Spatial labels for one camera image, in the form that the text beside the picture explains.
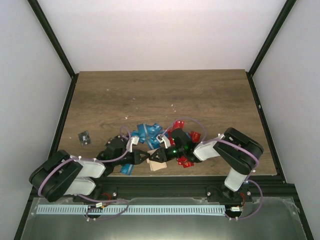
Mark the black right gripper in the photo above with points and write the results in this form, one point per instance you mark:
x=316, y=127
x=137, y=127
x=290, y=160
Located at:
x=160, y=151

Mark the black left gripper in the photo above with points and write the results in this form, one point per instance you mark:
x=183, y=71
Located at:
x=139, y=152

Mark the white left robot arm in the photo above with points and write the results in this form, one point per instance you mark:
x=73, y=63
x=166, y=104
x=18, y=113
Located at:
x=65, y=174

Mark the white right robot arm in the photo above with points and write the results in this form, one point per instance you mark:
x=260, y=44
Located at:
x=241, y=152

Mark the blue striped card front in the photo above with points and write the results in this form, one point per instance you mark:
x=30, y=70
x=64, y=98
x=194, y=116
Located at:
x=127, y=169

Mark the red card by holder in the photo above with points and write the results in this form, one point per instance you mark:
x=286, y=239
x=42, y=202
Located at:
x=183, y=161

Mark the blue VIP card centre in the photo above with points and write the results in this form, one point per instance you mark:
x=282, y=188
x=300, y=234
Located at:
x=141, y=133

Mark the blue card top with chip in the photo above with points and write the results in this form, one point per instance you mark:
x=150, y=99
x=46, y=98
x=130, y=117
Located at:
x=154, y=130

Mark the red VIP card top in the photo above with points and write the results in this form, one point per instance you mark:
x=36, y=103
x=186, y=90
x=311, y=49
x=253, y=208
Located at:
x=179, y=124

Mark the lone black VIP card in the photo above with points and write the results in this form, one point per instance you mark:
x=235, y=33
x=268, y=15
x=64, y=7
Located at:
x=84, y=138

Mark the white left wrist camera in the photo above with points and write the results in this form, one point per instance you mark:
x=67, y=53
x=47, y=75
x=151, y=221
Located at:
x=134, y=140

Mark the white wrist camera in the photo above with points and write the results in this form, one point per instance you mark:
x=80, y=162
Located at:
x=162, y=139
x=134, y=140

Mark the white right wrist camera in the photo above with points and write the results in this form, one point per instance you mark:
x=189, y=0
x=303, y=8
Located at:
x=162, y=139

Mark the light blue slotted cable duct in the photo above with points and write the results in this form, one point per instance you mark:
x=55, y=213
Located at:
x=203, y=210

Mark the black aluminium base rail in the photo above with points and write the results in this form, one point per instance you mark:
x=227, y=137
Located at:
x=208, y=187

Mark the black frame post left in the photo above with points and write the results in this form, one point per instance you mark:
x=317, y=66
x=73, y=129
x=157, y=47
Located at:
x=40, y=15

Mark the black frame post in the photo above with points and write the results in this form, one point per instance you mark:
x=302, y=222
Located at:
x=40, y=15
x=277, y=25

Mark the black frame post right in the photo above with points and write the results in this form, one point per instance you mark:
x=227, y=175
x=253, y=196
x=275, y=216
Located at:
x=277, y=25

